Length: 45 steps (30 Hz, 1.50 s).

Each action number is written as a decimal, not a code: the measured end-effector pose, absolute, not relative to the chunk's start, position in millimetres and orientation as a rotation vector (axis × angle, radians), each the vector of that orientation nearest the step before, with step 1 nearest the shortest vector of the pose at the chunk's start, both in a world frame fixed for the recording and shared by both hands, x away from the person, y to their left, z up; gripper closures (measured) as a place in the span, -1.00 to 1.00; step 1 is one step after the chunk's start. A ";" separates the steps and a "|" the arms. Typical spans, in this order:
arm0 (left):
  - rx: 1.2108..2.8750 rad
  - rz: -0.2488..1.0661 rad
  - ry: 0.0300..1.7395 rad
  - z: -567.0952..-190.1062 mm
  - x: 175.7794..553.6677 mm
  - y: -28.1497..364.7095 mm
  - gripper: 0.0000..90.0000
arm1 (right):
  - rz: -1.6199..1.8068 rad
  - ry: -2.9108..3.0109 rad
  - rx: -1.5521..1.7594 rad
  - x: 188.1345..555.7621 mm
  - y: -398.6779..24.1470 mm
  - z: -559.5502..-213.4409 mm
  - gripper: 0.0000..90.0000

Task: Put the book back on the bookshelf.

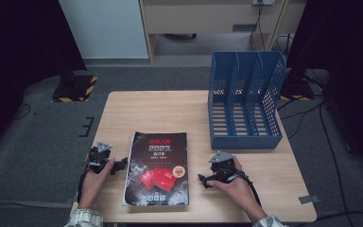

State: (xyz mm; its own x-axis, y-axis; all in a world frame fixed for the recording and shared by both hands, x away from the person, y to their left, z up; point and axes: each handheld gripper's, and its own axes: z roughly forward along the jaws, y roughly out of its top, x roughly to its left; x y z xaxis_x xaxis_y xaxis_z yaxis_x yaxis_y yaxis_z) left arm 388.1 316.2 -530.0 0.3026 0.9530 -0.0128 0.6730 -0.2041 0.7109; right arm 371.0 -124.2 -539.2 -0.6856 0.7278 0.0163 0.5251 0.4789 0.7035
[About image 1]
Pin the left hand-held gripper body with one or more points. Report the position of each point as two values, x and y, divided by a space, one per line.
99 157

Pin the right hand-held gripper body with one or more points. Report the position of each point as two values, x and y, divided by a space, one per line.
223 170

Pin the black magazine with red cards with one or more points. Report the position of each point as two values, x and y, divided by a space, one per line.
157 164

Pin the blue plastic file rack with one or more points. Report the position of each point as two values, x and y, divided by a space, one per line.
245 138

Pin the person's right hand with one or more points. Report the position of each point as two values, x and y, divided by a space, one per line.
236 190

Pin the person's left hand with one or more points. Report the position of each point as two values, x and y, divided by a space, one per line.
93 189

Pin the black stand with striped base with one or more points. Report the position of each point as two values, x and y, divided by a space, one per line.
75 88
297 90

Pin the white cabinet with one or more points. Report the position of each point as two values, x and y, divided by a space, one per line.
107 28

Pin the dark curtain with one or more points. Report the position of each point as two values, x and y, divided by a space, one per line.
19 47
353 47

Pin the light wooden desk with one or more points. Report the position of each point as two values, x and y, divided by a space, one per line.
201 19

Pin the white power strip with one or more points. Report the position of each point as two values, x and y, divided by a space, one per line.
263 2

